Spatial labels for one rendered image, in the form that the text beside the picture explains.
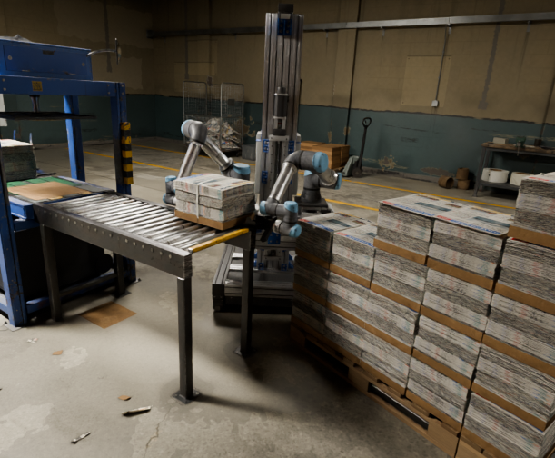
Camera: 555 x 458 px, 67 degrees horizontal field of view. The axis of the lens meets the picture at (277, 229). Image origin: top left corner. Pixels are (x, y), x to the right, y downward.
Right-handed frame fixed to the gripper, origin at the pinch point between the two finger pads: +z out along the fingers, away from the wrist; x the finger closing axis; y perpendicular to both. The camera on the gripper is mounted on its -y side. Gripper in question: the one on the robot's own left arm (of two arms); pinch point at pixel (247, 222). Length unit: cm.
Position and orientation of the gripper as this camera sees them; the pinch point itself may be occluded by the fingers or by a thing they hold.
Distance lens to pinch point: 249.5
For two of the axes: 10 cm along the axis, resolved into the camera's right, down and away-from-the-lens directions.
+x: -5.6, 2.3, -8.0
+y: 0.5, -9.5, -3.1
